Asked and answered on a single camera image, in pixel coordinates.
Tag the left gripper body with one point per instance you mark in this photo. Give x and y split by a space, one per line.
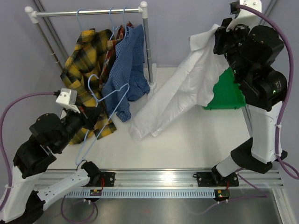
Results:
88 122

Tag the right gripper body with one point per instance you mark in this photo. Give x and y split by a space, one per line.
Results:
226 41

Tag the white shirt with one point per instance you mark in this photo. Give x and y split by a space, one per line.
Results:
191 84

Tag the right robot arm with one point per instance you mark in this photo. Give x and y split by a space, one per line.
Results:
250 53

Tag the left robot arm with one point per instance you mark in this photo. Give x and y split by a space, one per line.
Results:
50 135

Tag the yellow black plaid shirt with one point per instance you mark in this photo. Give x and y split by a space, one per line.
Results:
83 68

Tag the blue checked shirt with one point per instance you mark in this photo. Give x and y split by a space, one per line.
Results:
126 81

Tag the red plaid shirt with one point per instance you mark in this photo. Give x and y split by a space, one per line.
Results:
111 54

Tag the hanger of red shirt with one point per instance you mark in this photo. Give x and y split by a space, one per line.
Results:
114 28

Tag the hanger of blue shirt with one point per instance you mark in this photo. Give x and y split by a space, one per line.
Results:
124 22

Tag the hanger of yellow shirt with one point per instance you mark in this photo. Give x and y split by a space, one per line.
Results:
78 20

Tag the green plastic bin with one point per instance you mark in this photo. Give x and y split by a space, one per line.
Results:
227 94

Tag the clothes rack metal white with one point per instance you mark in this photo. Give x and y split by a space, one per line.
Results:
147 66

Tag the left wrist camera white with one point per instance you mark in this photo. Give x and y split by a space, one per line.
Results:
67 99

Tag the aluminium mounting rail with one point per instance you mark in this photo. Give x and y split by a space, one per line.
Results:
186 179

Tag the slotted cable duct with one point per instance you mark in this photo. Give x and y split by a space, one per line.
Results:
142 193

